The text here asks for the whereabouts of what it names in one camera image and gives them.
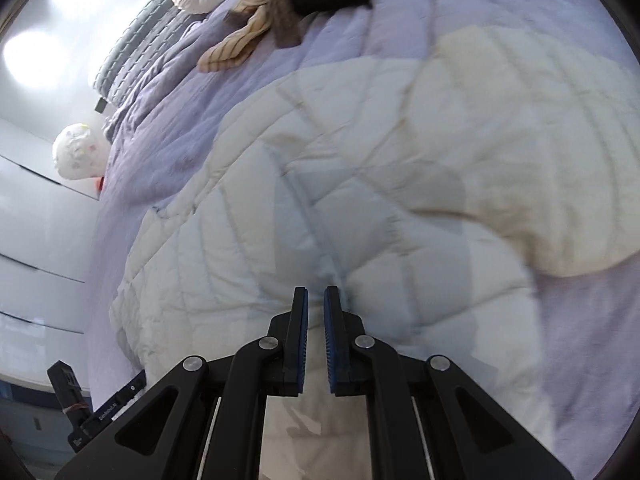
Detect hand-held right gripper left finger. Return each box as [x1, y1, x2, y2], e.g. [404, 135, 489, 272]
[52, 286, 311, 480]

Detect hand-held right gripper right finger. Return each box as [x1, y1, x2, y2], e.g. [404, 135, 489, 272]
[322, 285, 576, 480]

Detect white puffer jacket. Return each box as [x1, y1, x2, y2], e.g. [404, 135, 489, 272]
[107, 25, 640, 480]

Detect white wardrobe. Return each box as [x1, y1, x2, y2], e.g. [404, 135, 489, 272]
[0, 119, 103, 392]

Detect white printed balloon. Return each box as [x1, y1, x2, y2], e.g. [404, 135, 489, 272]
[52, 123, 109, 181]

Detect crumpled purple blanket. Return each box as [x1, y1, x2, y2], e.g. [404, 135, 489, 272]
[102, 12, 236, 143]

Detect purple bed cover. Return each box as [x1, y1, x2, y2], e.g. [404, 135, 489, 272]
[87, 0, 640, 480]

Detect beige striped cloth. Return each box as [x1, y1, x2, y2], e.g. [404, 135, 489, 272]
[196, 0, 287, 74]

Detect brown cloth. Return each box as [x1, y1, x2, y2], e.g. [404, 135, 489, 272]
[271, 0, 307, 47]

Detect grey quilted headboard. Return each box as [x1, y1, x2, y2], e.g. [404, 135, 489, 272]
[92, 0, 201, 107]

